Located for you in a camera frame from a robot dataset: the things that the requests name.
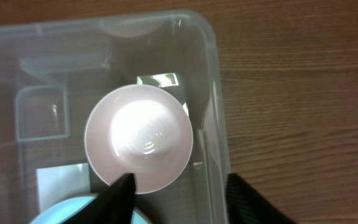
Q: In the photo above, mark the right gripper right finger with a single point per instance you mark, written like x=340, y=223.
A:
x=246, y=206

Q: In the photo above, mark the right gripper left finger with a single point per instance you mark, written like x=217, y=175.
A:
x=115, y=205

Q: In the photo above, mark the light blue plate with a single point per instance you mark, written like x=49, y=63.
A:
x=67, y=208

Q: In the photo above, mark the pink bowl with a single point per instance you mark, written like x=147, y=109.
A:
x=139, y=129

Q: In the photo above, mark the clear plastic storage bin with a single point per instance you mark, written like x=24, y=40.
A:
x=53, y=73

